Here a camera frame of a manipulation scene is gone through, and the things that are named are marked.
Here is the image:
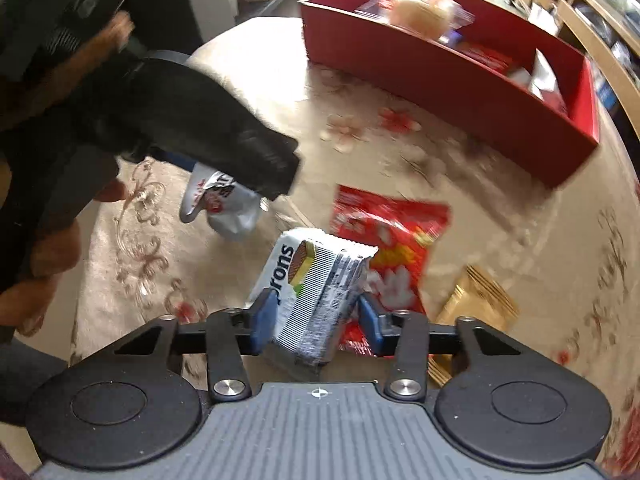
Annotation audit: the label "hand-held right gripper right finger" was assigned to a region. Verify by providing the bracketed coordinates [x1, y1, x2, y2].
[357, 292, 522, 402]

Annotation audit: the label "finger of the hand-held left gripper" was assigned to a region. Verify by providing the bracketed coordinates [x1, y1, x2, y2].
[235, 126, 304, 197]

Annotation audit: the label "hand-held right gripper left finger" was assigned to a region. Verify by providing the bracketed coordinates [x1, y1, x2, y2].
[112, 290, 279, 403]

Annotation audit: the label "white wafer packet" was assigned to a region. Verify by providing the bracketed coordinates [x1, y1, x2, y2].
[244, 227, 379, 380]

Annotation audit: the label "silver and red snack packet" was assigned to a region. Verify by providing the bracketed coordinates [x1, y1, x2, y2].
[179, 161, 262, 244]

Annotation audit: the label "red cardboard box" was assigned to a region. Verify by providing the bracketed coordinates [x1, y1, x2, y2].
[298, 0, 601, 189]

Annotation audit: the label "clear bread packet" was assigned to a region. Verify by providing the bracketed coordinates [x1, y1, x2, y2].
[389, 0, 475, 45]

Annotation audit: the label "person's left hand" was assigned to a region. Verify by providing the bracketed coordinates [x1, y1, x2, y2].
[0, 12, 134, 339]

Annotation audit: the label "red snack bag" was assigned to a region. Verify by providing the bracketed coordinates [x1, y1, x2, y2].
[329, 184, 452, 357]

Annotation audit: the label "gold snack packet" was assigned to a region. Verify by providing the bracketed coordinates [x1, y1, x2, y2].
[426, 264, 521, 387]

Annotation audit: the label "red and white snack packet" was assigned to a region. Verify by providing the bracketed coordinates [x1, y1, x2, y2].
[356, 0, 401, 23]

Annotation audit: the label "red flat snack packet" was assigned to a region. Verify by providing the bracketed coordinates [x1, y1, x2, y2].
[454, 41, 516, 77]

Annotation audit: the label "blue and white box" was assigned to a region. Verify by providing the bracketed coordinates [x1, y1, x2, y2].
[594, 72, 619, 112]

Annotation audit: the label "wooden TV cabinet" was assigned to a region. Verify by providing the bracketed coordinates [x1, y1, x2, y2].
[502, 0, 640, 132]

